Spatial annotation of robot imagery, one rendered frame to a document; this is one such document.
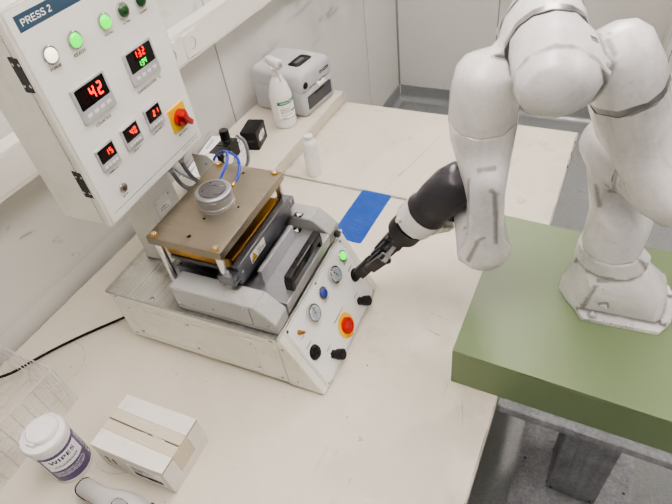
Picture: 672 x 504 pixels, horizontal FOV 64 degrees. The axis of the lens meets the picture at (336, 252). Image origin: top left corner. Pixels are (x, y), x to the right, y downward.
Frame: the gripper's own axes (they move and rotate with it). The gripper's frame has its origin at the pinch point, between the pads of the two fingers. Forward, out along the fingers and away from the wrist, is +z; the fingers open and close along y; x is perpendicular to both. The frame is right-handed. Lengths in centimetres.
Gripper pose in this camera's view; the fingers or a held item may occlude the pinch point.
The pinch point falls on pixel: (366, 267)
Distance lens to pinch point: 128.9
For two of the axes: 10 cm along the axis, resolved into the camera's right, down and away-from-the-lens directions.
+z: -4.3, 4.7, 7.7
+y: -3.8, 6.8, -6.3
